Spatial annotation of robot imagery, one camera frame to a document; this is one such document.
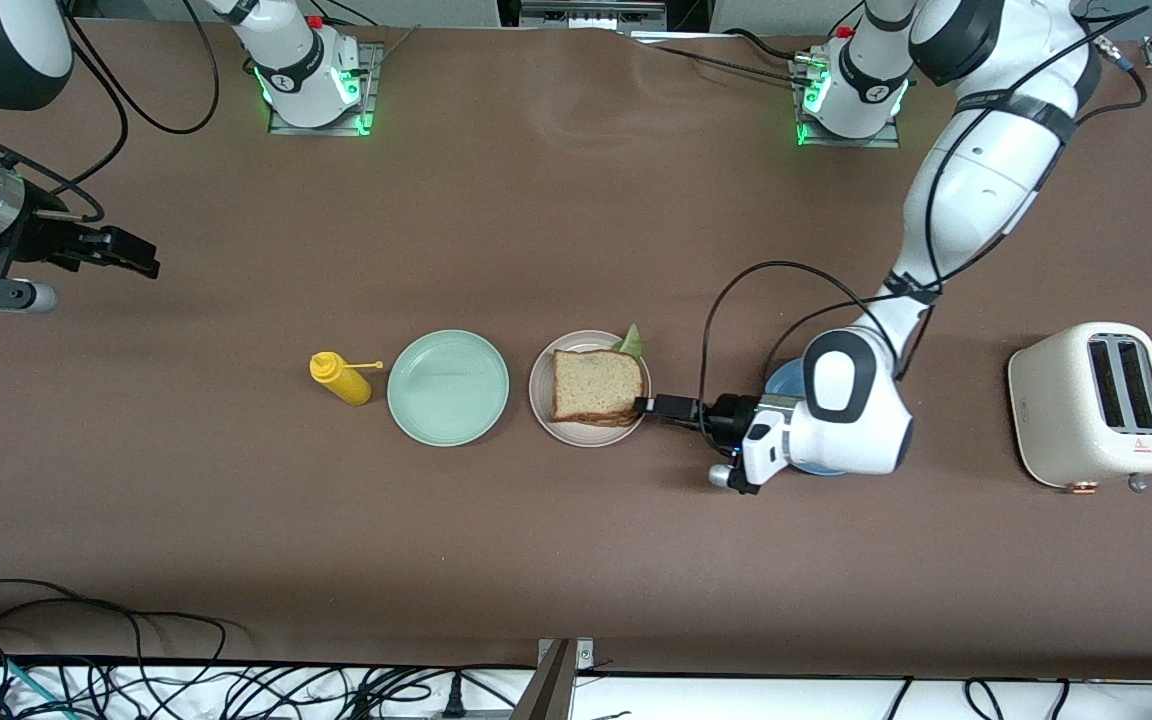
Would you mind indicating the black power plug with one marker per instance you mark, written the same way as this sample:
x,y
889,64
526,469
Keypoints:
x,y
453,705

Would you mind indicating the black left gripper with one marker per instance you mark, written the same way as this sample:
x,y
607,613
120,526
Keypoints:
x,y
733,414

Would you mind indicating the brown bread slice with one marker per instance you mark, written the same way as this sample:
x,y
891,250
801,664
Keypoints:
x,y
591,385
596,422

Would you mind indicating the yellow mustard squeeze bottle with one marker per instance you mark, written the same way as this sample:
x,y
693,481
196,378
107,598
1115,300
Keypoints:
x,y
341,378

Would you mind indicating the grey metal camera post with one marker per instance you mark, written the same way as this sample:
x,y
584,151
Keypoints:
x,y
554,690

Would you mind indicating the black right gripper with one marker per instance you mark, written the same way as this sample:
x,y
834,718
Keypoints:
x,y
34,234

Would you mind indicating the grey electronics box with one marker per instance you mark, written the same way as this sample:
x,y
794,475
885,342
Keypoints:
x,y
591,12

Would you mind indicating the green lettuce leaf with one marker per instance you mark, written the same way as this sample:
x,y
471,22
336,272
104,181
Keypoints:
x,y
630,343

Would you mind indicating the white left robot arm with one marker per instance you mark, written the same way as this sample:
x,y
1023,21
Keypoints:
x,y
976,190

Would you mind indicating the beige plate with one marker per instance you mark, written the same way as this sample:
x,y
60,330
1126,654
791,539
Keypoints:
x,y
540,395

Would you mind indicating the cream white toaster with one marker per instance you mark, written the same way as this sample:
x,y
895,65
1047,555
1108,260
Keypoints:
x,y
1056,420

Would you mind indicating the blue plate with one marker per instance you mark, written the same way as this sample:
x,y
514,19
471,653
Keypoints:
x,y
784,378

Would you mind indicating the light green plate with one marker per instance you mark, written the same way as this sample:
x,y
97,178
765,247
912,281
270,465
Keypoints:
x,y
448,388

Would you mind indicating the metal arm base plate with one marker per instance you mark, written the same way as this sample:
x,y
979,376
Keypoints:
x,y
321,130
851,142

